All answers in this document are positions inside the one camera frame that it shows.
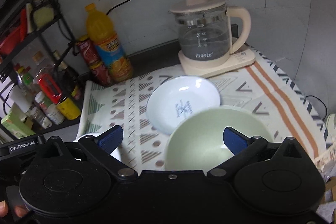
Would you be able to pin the green tea carton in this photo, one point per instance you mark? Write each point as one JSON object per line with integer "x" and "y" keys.
{"x": 15, "y": 126}

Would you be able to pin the orange juice bottle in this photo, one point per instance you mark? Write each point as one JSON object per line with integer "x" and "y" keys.
{"x": 100, "y": 29}

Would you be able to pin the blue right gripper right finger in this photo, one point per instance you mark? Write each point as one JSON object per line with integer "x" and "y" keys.
{"x": 238, "y": 143}

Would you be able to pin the cream bowl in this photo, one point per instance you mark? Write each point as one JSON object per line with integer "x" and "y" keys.
{"x": 197, "y": 143}

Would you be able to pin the glass electric kettle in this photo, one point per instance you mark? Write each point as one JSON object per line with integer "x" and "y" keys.
{"x": 204, "y": 28}

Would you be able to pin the cream kettle base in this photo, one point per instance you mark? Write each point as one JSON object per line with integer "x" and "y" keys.
{"x": 227, "y": 63}

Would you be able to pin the small white bakery plate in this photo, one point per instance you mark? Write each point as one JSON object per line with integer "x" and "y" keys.
{"x": 178, "y": 99}

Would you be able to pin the black metal shelf rack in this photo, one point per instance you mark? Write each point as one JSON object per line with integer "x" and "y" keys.
{"x": 7, "y": 68}

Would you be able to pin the red drink can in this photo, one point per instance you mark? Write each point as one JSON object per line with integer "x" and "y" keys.
{"x": 101, "y": 73}
{"x": 87, "y": 50}

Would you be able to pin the large soy sauce jug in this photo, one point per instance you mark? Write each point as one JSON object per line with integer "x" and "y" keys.
{"x": 57, "y": 96}

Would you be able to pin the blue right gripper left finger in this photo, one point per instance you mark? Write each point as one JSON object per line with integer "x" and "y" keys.
{"x": 109, "y": 140}

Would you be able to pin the upper red drink can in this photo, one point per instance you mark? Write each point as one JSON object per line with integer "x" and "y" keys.
{"x": 87, "y": 50}

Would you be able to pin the small glass salt shaker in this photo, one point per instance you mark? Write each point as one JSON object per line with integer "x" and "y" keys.
{"x": 36, "y": 114}

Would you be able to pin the small white capped jar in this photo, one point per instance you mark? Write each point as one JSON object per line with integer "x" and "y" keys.
{"x": 49, "y": 108}

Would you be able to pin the red plastic basket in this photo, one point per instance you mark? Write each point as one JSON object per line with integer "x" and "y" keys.
{"x": 15, "y": 35}

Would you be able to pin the lower red drink can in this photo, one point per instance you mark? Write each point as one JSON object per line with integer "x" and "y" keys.
{"x": 101, "y": 73}

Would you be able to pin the patterned fringed table mat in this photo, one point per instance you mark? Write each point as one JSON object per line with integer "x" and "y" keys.
{"x": 263, "y": 89}

